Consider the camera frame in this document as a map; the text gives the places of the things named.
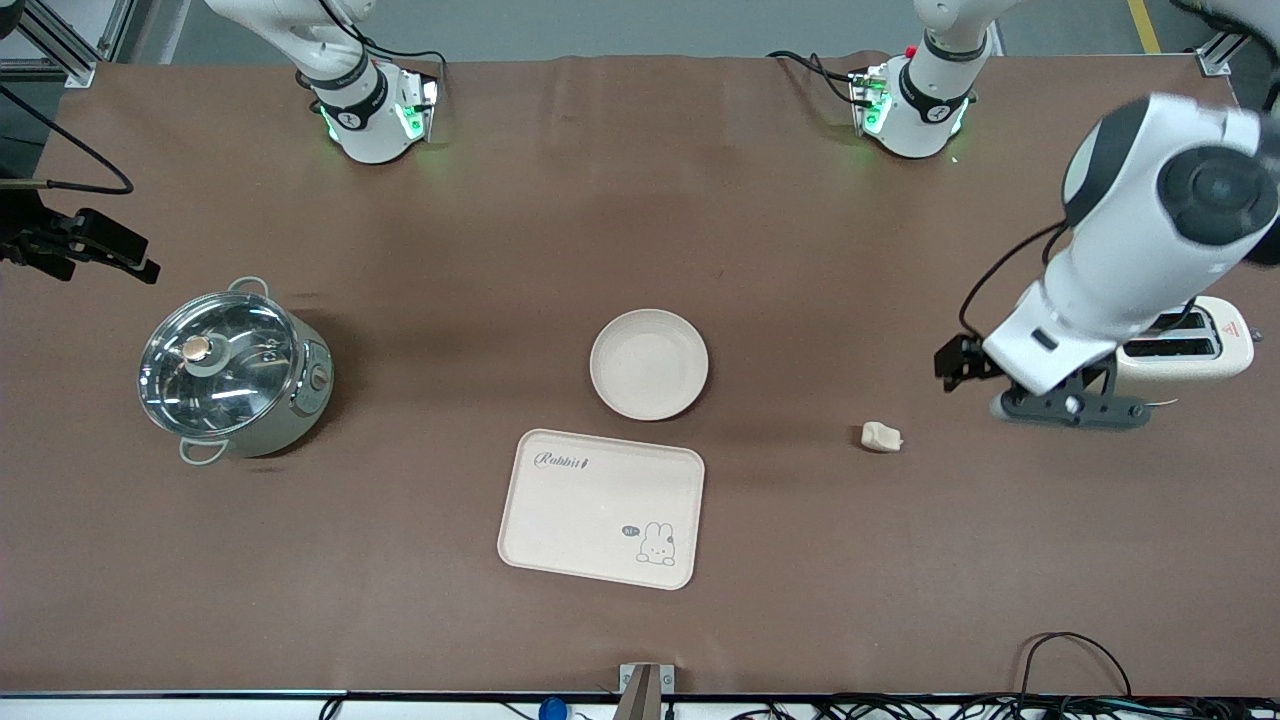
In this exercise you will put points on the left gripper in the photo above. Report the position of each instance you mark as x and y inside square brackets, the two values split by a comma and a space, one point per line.
[962, 361]

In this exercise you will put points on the pale steamed bun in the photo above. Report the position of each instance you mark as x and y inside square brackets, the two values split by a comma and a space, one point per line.
[881, 437]

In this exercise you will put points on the cream round plate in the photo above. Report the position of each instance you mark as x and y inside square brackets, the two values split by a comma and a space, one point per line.
[648, 365]

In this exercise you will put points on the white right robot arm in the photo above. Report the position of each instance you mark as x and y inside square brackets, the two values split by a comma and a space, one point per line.
[365, 110]

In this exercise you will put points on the cream rabbit print tray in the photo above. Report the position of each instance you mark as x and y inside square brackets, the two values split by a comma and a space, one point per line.
[590, 510]

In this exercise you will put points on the glass pot lid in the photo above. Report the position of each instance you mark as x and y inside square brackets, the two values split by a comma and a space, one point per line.
[215, 365]

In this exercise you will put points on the cream two-slot toaster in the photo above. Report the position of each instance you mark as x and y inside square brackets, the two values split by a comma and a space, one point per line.
[1215, 360]

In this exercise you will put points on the silver electric cooking pot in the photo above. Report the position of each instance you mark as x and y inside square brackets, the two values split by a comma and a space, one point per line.
[300, 405]

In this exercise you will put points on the brown table cover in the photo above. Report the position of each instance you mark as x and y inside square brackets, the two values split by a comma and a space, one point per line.
[640, 250]

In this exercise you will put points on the blue round cap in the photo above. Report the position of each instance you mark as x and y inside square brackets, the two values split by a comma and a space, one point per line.
[552, 710]

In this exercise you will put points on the aluminium frame profile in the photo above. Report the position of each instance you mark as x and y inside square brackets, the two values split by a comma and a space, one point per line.
[60, 45]
[1225, 50]

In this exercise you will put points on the grey metal bracket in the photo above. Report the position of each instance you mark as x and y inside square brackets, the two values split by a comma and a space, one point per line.
[645, 685]

